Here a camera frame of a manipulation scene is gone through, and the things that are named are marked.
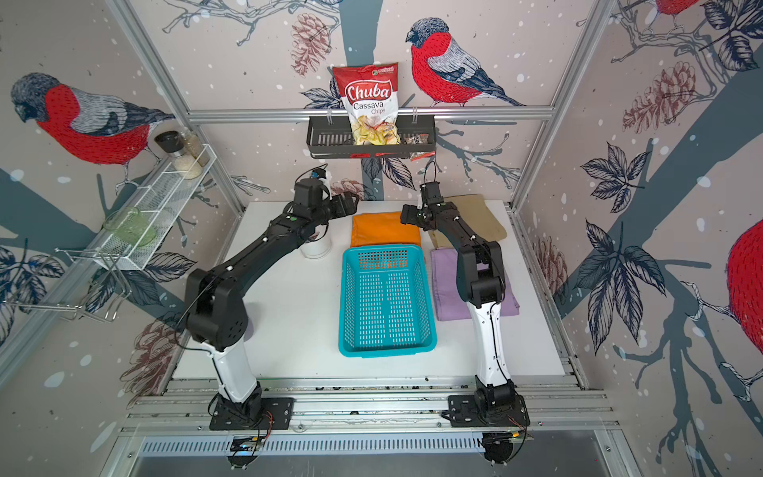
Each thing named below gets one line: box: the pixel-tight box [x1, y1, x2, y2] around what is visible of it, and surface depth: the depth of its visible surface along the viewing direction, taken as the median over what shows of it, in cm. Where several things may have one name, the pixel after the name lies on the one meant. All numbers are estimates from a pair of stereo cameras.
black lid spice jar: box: [153, 130, 201, 180], surface depth 83 cm
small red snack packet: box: [409, 150, 437, 162], surface depth 92 cm
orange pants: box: [350, 212, 422, 247], surface depth 111 cm
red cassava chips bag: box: [332, 62, 402, 147], surface depth 83 cm
